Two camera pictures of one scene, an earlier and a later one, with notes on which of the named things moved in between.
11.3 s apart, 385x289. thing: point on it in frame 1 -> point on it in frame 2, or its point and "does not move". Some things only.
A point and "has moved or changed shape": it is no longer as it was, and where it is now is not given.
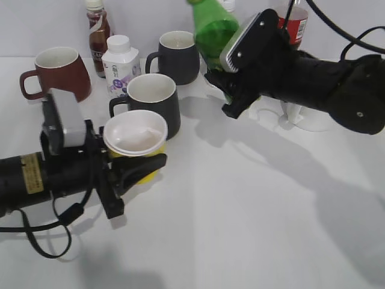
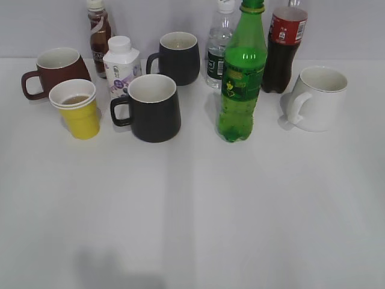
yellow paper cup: [136, 133] -> [76, 100]
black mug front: [154, 93] does not move
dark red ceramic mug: [58, 68] does not move
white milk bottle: [121, 65] does not move
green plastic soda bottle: [215, 27] has moved or changed shape
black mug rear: [178, 56] does not move
